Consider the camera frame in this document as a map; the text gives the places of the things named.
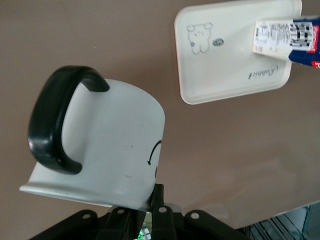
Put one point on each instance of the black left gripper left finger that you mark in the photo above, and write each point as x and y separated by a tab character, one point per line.
122	225

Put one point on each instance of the white tray with bear drawing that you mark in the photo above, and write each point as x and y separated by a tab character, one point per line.
225	65

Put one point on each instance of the blue white milk carton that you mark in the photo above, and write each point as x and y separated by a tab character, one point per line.
280	37

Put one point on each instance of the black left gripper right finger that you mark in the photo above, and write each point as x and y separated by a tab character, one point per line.
160	220

